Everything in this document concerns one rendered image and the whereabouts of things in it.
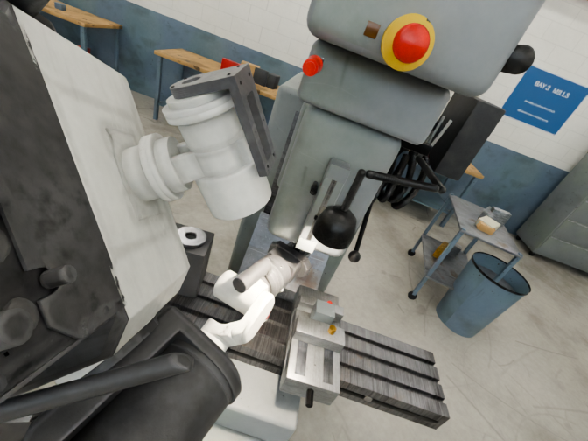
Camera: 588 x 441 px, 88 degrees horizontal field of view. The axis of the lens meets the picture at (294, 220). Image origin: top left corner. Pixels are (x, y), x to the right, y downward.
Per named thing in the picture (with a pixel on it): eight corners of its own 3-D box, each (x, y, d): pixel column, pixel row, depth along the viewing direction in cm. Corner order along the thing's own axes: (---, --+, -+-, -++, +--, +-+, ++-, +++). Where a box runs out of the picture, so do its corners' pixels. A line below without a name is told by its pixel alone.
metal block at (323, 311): (327, 330, 95) (334, 318, 91) (309, 324, 94) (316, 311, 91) (327, 317, 99) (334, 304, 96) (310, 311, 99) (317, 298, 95)
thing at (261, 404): (285, 449, 90) (298, 431, 84) (172, 410, 89) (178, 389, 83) (305, 318, 133) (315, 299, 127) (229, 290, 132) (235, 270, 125)
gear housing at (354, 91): (424, 150, 53) (458, 92, 48) (293, 100, 53) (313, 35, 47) (398, 111, 82) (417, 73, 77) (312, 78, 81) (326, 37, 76)
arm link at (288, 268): (317, 257, 78) (294, 280, 68) (304, 283, 83) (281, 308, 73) (276, 231, 81) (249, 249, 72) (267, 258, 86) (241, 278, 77)
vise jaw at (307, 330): (339, 353, 91) (345, 346, 88) (291, 339, 89) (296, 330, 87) (339, 336, 96) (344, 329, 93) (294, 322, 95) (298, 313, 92)
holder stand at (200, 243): (195, 299, 98) (205, 253, 88) (124, 282, 95) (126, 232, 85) (206, 273, 108) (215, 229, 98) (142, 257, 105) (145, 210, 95)
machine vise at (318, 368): (330, 406, 84) (346, 386, 78) (278, 390, 83) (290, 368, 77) (332, 309, 114) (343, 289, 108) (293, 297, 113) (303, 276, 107)
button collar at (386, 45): (417, 79, 38) (445, 24, 35) (373, 61, 38) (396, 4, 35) (415, 77, 40) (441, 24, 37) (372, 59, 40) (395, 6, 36)
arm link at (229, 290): (278, 301, 73) (250, 331, 64) (242, 280, 77) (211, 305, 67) (288, 263, 67) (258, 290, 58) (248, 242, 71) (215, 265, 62)
